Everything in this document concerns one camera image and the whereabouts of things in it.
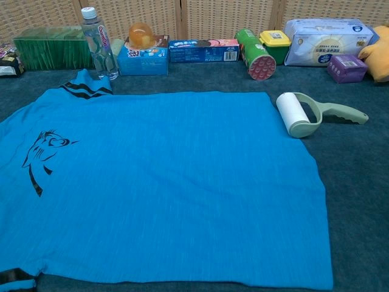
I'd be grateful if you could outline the small purple box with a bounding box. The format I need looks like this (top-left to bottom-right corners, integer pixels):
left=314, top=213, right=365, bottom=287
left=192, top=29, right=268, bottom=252
left=326, top=54, right=368, bottom=85

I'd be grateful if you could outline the white and blue wipes pack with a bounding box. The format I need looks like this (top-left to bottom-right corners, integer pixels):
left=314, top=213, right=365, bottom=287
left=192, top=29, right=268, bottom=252
left=284, top=18, right=380, bottom=68

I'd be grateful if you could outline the blue snack box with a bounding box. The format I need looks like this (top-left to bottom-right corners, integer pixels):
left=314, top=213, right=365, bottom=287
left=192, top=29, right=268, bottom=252
left=117, top=35, right=170, bottom=77

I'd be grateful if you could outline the green container with yellow lid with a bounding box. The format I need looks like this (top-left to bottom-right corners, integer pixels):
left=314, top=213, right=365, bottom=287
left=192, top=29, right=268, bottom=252
left=259, top=30, right=292, bottom=66

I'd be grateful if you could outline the pale green lint roller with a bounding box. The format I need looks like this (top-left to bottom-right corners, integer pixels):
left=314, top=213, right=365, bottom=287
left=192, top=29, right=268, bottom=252
left=275, top=92, right=370, bottom=139

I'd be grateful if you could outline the black and purple snack pack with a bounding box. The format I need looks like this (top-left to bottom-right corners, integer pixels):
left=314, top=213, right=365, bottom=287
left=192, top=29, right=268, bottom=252
left=0, top=42, right=25, bottom=78

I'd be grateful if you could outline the clear plastic water bottle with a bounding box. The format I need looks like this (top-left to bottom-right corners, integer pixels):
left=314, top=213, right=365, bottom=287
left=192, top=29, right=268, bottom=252
left=80, top=7, right=119, bottom=82

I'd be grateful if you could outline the dark blue carpeted table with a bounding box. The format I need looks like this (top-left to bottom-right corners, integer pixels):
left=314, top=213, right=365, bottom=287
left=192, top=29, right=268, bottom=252
left=0, top=62, right=389, bottom=292

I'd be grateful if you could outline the blue and pink cookie box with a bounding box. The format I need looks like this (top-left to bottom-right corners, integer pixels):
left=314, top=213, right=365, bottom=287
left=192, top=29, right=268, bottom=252
left=168, top=38, right=241, bottom=64

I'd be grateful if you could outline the woven wicker folding screen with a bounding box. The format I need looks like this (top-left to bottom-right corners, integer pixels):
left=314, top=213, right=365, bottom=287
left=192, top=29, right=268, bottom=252
left=0, top=0, right=389, bottom=46

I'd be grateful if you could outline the yellow plush toy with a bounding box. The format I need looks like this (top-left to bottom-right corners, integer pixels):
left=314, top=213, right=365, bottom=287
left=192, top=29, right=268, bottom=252
left=357, top=25, right=389, bottom=83

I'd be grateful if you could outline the clear box with green grass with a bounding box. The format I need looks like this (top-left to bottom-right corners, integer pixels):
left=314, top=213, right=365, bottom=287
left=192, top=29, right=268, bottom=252
left=12, top=26, right=95, bottom=71

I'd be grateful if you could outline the blue t-shirt with cat print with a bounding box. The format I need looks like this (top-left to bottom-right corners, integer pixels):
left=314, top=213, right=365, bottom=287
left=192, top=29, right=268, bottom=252
left=0, top=69, right=334, bottom=292

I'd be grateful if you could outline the green chips can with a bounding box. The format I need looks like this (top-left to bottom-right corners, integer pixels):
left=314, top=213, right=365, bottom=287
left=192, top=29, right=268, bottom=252
left=234, top=28, right=277, bottom=81

